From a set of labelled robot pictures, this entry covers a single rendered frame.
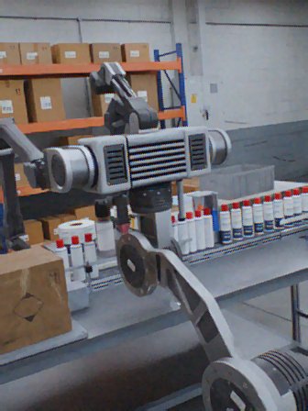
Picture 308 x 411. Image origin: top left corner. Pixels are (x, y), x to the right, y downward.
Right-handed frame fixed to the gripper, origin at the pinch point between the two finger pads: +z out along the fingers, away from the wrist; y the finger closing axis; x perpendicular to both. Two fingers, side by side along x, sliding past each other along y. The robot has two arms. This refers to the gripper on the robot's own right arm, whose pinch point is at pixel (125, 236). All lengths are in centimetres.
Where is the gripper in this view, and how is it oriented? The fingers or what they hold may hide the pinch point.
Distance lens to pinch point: 229.8
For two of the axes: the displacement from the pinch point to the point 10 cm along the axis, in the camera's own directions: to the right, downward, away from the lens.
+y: -8.7, 1.6, -4.7
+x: 4.9, 1.2, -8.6
